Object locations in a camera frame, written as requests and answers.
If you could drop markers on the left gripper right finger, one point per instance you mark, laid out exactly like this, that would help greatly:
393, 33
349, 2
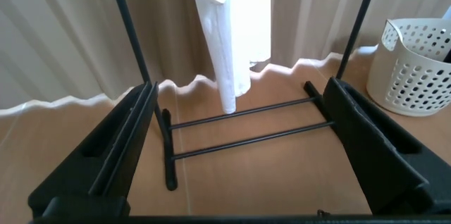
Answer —
387, 188

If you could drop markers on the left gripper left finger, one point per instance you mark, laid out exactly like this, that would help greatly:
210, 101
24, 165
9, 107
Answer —
70, 188

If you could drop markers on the white printed t-shirt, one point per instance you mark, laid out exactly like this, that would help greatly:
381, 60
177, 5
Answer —
229, 41

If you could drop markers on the white laundry basket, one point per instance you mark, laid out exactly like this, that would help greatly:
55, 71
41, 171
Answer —
384, 83

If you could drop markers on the black clothes rack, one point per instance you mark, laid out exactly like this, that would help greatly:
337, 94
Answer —
122, 5

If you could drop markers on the beige curtain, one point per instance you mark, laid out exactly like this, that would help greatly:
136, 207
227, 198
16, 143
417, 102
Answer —
53, 41

